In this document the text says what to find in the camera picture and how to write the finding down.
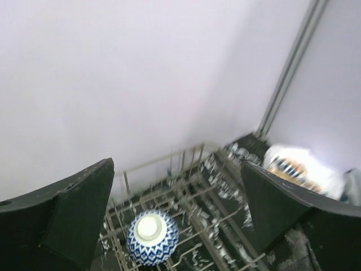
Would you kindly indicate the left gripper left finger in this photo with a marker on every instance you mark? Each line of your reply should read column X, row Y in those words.
column 57, row 226

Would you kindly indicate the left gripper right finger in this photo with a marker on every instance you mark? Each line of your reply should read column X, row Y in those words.
column 299, row 229

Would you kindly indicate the red patterned bowl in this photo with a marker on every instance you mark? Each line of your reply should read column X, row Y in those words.
column 152, row 237

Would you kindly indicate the white printed t-shirt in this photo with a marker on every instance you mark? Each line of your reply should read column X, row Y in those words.
column 300, row 166

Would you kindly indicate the grey wire dish rack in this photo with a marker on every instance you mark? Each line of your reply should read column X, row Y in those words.
column 202, row 190

